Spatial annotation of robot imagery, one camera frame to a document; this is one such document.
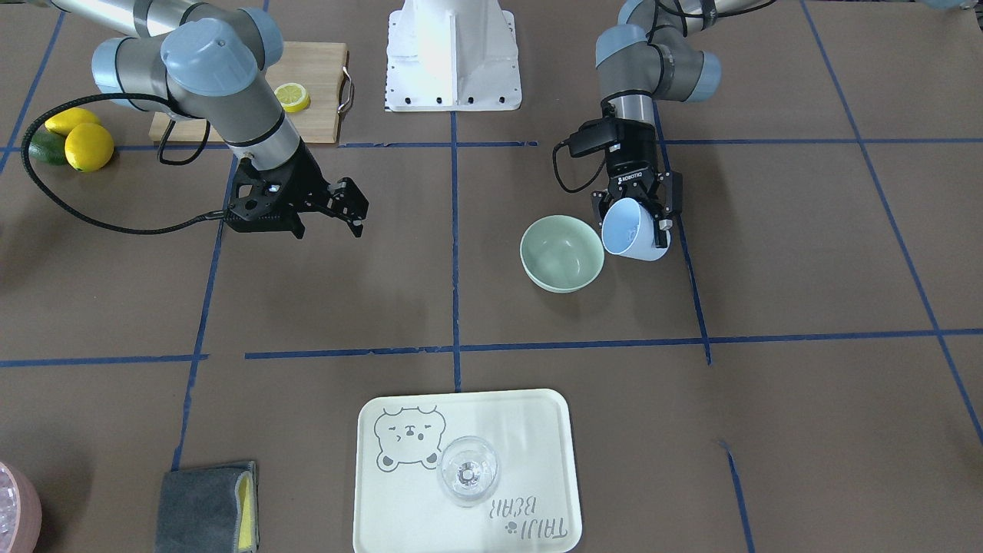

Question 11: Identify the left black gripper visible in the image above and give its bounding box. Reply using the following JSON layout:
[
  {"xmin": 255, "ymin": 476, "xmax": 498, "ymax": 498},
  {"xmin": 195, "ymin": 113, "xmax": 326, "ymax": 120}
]
[{"xmin": 592, "ymin": 117, "xmax": 683, "ymax": 249}]

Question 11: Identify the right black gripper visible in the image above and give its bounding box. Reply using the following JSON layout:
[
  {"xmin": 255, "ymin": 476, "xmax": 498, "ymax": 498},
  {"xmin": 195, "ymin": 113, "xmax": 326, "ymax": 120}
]
[{"xmin": 223, "ymin": 142, "xmax": 369, "ymax": 239}]

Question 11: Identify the light blue plastic cup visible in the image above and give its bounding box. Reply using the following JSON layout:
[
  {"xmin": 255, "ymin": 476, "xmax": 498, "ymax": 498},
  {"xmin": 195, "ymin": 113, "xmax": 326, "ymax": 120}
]
[{"xmin": 601, "ymin": 198, "xmax": 671, "ymax": 261}]

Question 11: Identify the green bowl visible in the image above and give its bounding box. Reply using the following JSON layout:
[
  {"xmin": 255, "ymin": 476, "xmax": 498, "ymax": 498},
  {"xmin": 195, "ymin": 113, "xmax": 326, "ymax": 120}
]
[{"xmin": 519, "ymin": 216, "xmax": 605, "ymax": 293}]

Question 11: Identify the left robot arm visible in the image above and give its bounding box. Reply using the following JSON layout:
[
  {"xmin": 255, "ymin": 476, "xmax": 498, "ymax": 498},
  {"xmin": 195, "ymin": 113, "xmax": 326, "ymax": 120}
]
[{"xmin": 593, "ymin": 1, "xmax": 766, "ymax": 261}]

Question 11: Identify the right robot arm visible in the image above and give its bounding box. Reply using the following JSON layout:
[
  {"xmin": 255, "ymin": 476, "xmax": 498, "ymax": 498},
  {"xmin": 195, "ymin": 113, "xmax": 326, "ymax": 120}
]
[{"xmin": 20, "ymin": 1, "xmax": 369, "ymax": 238}]

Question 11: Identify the pink bowl with ice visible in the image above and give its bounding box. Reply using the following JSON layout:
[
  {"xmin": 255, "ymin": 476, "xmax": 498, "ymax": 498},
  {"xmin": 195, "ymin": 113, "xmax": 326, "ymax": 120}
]
[{"xmin": 1, "ymin": 462, "xmax": 42, "ymax": 552}]

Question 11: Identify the lemon half slice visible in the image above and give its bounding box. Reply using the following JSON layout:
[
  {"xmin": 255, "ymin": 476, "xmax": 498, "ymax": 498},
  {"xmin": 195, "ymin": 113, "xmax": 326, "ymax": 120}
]
[{"xmin": 274, "ymin": 83, "xmax": 310, "ymax": 114}]

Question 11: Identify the wooden cutting board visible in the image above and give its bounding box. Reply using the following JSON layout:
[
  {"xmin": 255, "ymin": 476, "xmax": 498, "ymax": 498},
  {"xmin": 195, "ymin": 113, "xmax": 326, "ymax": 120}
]
[{"xmin": 148, "ymin": 41, "xmax": 349, "ymax": 145}]

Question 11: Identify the whole yellow lemon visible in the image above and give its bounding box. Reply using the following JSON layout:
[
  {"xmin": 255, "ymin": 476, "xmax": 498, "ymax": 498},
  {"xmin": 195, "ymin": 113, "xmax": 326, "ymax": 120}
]
[{"xmin": 65, "ymin": 123, "xmax": 115, "ymax": 173}]

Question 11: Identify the clear wine glass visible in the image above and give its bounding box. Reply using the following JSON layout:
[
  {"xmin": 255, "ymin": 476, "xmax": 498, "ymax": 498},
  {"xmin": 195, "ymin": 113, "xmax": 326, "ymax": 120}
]
[{"xmin": 438, "ymin": 436, "xmax": 501, "ymax": 508}]

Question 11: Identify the cream bear tray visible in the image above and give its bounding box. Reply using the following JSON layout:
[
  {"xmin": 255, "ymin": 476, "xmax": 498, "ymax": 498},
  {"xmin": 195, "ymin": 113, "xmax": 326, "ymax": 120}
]
[{"xmin": 353, "ymin": 389, "xmax": 584, "ymax": 552}]

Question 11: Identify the green lime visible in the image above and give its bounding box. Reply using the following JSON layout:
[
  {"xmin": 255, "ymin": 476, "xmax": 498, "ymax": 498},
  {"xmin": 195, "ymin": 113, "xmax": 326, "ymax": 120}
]
[{"xmin": 28, "ymin": 128, "xmax": 69, "ymax": 167}]

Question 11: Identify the grey folded cloth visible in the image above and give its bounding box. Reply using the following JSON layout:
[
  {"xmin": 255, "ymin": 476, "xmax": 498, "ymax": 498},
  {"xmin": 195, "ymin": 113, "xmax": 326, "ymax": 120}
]
[{"xmin": 154, "ymin": 461, "xmax": 260, "ymax": 552}]

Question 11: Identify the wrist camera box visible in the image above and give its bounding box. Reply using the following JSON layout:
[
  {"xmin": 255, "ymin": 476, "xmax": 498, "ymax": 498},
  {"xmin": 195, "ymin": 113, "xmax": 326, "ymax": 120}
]
[{"xmin": 566, "ymin": 117, "xmax": 621, "ymax": 158}]

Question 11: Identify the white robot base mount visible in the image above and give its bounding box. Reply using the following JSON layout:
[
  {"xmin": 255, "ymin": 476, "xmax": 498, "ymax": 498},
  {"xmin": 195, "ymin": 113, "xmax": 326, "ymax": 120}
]
[{"xmin": 384, "ymin": 1, "xmax": 523, "ymax": 113}]

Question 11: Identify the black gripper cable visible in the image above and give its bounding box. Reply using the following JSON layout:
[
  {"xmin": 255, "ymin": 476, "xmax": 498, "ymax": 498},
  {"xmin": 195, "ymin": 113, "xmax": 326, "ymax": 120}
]
[{"xmin": 21, "ymin": 94, "xmax": 231, "ymax": 234}]

